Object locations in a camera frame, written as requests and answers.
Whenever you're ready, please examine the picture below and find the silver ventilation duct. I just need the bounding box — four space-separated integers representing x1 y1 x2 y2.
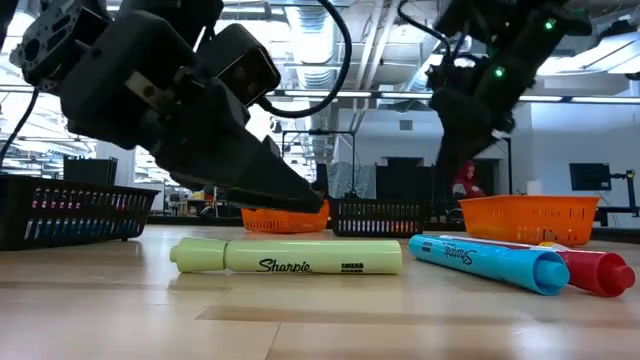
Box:
285 0 351 164

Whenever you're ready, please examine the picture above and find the person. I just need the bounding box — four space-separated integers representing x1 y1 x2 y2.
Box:
451 159 487 200

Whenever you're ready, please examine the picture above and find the black plastic basket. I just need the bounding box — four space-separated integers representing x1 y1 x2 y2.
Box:
327 197 433 238
0 173 161 252

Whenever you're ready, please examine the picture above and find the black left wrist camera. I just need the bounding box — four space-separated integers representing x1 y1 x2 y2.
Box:
196 21 283 109

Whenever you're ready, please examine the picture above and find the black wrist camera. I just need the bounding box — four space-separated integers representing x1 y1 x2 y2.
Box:
196 21 283 109
428 63 476 97

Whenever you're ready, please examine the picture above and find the black right camera cable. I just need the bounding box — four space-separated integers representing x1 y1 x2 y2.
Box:
397 0 464 66

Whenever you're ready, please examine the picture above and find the orange plastic basket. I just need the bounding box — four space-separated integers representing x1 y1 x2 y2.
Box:
458 194 602 248
240 198 332 235

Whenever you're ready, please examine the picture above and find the black camera cable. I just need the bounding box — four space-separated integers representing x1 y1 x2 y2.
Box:
397 0 464 66
256 0 354 120

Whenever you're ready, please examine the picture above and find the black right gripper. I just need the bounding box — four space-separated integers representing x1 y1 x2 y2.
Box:
430 87 515 201

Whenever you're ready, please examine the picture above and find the black wall monitor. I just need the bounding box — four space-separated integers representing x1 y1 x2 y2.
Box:
569 161 613 193

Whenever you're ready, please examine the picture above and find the black partition panel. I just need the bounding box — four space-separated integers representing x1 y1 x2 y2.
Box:
375 156 497 202

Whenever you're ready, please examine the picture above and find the long ceiling light strip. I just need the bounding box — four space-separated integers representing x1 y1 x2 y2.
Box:
0 84 640 105

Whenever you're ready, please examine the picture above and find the bright ceiling light panel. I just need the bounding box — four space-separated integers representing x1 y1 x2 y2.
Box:
535 52 577 77

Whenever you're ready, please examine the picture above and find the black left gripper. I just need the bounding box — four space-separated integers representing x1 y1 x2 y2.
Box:
59 12 251 171

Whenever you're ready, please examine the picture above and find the blue Sharpie highlighter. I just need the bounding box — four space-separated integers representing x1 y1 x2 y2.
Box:
407 233 572 297

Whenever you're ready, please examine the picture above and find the black left camera cable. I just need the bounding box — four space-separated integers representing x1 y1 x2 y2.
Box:
256 0 354 120

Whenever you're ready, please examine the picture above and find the black cabinet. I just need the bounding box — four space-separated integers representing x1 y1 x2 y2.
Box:
62 155 119 187

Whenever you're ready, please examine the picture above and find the black frame stand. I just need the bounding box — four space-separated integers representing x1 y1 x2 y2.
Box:
499 135 513 197
280 128 358 199

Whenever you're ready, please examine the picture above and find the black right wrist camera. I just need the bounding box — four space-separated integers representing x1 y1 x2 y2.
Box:
428 63 476 97

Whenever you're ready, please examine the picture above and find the yellow-green Sharpie highlighter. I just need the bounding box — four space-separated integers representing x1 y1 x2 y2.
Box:
169 236 404 276

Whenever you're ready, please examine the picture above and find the white marker with red cap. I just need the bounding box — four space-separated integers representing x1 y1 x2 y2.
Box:
439 234 637 299

